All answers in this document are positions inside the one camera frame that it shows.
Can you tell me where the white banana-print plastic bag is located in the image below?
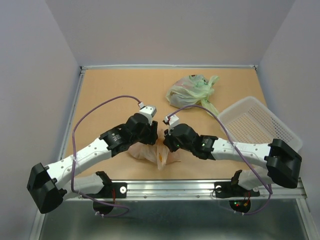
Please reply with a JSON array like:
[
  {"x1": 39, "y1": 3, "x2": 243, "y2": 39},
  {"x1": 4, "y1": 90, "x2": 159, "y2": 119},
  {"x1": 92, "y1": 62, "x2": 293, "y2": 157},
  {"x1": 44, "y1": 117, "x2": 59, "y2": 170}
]
[{"x1": 128, "y1": 128, "x2": 181, "y2": 170}]

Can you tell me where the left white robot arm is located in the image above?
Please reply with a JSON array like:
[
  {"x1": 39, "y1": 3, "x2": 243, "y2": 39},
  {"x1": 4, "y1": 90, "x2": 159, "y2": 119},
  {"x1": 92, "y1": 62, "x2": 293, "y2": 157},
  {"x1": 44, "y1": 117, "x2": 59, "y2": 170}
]
[{"x1": 26, "y1": 106, "x2": 158, "y2": 214}]

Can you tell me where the white plastic mesh basket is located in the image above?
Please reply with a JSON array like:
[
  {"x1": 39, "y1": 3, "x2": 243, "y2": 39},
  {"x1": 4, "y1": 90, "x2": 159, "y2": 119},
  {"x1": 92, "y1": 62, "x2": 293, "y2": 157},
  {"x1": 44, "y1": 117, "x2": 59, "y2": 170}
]
[{"x1": 217, "y1": 96, "x2": 303, "y2": 152}]

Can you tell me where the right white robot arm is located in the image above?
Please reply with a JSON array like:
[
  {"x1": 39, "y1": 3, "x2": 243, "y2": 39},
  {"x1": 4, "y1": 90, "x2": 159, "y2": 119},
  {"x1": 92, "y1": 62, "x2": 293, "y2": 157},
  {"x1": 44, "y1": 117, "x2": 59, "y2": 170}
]
[{"x1": 163, "y1": 123, "x2": 302, "y2": 195}]

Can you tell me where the green tied plastic bag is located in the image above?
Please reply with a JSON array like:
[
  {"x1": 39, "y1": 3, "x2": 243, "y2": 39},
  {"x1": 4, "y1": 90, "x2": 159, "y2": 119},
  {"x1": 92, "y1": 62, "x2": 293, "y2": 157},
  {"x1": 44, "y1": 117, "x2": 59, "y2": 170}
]
[{"x1": 165, "y1": 74, "x2": 220, "y2": 116}]

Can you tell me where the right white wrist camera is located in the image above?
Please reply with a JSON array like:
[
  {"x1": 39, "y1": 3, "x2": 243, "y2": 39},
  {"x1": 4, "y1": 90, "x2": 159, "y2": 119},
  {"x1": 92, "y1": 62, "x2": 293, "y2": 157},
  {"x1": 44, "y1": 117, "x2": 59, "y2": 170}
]
[{"x1": 163, "y1": 114, "x2": 180, "y2": 132}]

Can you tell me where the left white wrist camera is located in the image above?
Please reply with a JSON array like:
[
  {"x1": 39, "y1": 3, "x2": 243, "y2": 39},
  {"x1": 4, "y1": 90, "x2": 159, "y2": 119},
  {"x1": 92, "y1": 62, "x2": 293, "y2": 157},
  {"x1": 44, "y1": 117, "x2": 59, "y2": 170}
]
[{"x1": 138, "y1": 102, "x2": 157, "y2": 126}]

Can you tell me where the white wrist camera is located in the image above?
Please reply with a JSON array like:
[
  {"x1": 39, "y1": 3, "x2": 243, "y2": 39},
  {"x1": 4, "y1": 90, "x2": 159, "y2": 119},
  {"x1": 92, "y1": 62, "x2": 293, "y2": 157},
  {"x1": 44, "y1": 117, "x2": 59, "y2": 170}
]
[
  {"x1": 138, "y1": 102, "x2": 157, "y2": 126},
  {"x1": 163, "y1": 114, "x2": 180, "y2": 132}
]

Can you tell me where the aluminium front rail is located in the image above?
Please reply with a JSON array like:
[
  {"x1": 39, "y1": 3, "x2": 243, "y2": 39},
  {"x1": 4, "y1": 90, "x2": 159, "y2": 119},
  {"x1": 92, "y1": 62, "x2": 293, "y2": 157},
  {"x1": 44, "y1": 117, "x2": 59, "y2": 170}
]
[{"x1": 74, "y1": 178, "x2": 307, "y2": 201}]

